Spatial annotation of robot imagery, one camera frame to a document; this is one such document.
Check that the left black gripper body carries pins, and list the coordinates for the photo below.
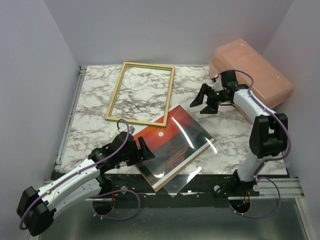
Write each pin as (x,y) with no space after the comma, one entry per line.
(131,156)

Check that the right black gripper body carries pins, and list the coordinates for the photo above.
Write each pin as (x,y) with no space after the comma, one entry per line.
(215,97)

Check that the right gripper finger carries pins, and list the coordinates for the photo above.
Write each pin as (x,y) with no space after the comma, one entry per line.
(210,109)
(204,91)

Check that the clear acrylic sheet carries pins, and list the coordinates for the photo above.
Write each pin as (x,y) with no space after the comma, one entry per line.
(190,162)

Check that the sunset photo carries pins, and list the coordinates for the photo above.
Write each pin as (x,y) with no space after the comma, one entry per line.
(175,147)

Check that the green wooden picture frame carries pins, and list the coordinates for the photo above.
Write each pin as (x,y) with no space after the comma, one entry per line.
(142,94)

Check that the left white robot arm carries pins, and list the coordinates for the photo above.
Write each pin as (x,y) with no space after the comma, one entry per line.
(38,208)

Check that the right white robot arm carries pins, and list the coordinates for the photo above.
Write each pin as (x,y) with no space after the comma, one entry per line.
(269,136)

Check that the pink plastic storage box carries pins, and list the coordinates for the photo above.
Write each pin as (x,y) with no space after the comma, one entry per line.
(270,86)

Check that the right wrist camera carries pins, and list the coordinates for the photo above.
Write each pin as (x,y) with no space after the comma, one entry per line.
(227,78)

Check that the aluminium rail frame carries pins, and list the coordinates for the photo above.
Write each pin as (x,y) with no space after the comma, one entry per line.
(51,115)

